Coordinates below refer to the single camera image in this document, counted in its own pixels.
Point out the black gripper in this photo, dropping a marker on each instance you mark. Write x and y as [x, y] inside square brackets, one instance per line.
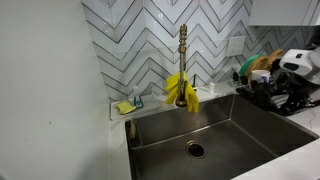
[298, 86]

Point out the silver steel cup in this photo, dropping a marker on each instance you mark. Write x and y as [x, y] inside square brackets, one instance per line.
[279, 100]

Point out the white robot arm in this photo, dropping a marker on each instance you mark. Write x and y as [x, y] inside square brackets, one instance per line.
[316, 63]

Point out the metal dish rack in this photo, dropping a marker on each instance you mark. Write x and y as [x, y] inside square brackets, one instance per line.
[286, 113]

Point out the white mug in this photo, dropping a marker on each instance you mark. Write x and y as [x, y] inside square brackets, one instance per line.
[258, 76]

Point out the round wooden plate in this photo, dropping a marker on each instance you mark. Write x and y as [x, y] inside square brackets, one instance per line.
[258, 63]
[275, 55]

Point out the black kitchen utensil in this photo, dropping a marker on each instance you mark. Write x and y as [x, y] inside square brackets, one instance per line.
[236, 76]
[244, 80]

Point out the stainless steel sink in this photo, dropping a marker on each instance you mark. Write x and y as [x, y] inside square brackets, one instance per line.
[216, 133]

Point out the small white bottle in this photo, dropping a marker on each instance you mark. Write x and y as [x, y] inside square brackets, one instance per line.
[211, 88]

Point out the yellow rubber glove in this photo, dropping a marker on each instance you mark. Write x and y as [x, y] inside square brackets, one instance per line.
[191, 96]
[172, 86]

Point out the round sink drain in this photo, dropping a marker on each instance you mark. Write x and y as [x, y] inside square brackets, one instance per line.
[196, 150]

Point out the gold spring faucet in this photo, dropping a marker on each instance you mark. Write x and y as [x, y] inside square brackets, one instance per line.
[182, 60]

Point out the clear blue soap bottle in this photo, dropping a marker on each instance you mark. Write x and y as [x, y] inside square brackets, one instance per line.
[137, 101]

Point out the small brown brush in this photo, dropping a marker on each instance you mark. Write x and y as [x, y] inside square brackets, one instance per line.
[132, 130]

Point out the yellow sponge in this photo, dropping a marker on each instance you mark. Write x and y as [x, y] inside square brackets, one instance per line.
[125, 107]

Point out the white wall outlet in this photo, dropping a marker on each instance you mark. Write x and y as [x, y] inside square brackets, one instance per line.
[236, 46]

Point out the white wall cabinet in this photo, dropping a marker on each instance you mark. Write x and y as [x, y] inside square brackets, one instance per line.
[283, 13]

